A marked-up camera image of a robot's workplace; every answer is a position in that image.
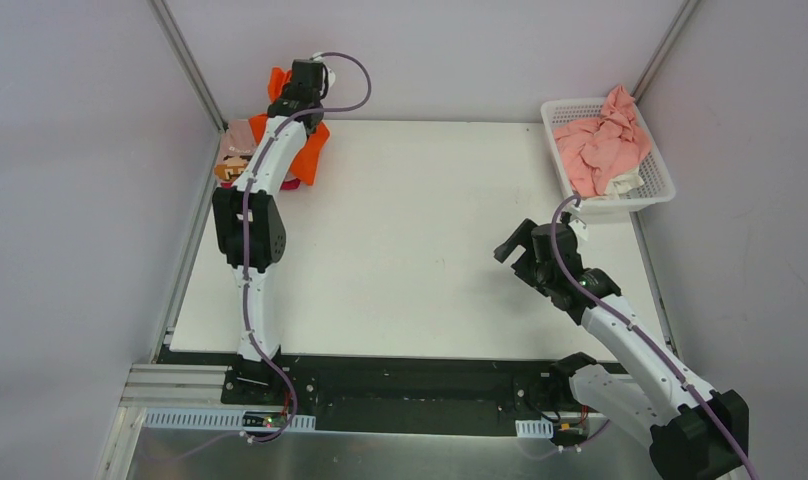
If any orange t shirt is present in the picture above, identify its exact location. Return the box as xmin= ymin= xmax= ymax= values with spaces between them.
xmin=249 ymin=67 xmax=330 ymax=186

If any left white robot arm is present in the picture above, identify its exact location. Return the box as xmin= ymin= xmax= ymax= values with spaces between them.
xmin=212 ymin=57 xmax=329 ymax=405

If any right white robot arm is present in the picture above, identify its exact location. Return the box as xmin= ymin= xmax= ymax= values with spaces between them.
xmin=493 ymin=214 xmax=749 ymax=479

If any folded pink printed t shirt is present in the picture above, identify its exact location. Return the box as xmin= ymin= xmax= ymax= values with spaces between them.
xmin=213 ymin=119 xmax=259 ymax=185

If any crumpled pink t shirt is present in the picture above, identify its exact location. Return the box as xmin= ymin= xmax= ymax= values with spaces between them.
xmin=554 ymin=85 xmax=651 ymax=199

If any white cloth in basket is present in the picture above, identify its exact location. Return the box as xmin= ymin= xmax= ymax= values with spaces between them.
xmin=603 ymin=167 xmax=645 ymax=199

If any white plastic basket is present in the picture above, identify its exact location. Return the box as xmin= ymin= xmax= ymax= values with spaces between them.
xmin=540 ymin=97 xmax=676 ymax=216

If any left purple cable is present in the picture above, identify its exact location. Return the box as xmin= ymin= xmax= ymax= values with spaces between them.
xmin=238 ymin=51 xmax=373 ymax=445

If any purple cable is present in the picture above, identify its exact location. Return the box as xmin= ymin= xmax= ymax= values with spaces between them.
xmin=549 ymin=193 xmax=760 ymax=480
xmin=238 ymin=51 xmax=373 ymax=445

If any aluminium frame rail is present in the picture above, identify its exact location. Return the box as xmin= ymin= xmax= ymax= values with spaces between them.
xmin=147 ymin=0 xmax=227 ymax=132

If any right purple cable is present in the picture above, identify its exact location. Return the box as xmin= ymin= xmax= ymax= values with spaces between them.
xmin=549 ymin=193 xmax=760 ymax=480

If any black base frame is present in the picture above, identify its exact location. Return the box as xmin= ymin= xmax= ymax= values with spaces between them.
xmin=157 ymin=347 xmax=595 ymax=437

